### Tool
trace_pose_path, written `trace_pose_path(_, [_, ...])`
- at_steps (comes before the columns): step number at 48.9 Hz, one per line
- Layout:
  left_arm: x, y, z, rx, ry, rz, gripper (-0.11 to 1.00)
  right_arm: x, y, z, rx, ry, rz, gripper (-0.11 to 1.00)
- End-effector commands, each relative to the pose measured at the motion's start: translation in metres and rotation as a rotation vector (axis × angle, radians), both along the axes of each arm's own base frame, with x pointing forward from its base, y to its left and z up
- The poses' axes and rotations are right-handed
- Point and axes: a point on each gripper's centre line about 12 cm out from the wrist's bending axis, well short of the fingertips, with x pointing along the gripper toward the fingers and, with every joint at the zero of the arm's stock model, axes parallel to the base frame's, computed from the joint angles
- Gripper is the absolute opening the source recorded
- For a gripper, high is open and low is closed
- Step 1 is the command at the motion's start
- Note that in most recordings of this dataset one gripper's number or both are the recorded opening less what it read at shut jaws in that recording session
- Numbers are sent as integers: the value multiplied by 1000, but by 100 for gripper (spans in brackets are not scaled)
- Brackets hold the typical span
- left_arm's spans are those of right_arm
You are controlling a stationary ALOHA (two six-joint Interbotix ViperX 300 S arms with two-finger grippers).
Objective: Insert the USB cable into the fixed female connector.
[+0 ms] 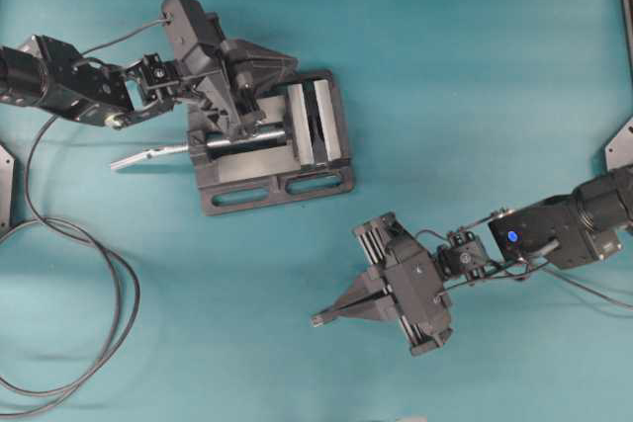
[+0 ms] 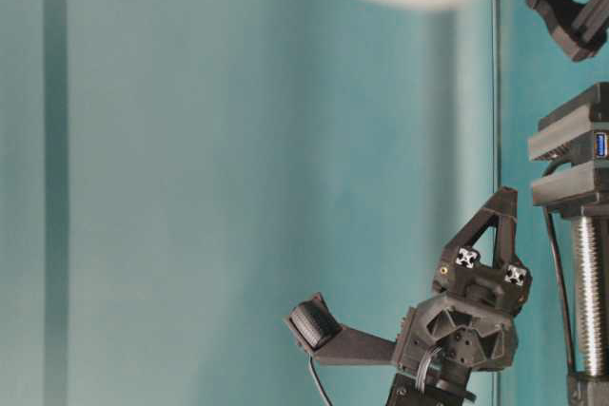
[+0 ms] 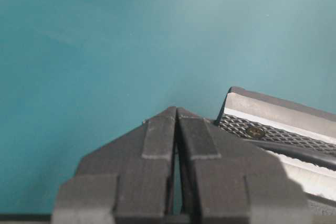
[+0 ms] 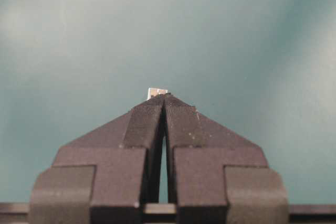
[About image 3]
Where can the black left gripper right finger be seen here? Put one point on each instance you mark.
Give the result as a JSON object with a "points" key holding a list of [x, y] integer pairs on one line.
{"points": [[234, 181]]}

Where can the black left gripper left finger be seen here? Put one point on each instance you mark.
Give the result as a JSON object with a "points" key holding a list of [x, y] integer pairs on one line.
{"points": [[128, 180]]}

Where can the grey metal bench vise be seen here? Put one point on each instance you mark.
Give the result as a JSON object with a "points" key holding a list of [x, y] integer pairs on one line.
{"points": [[301, 137]]}

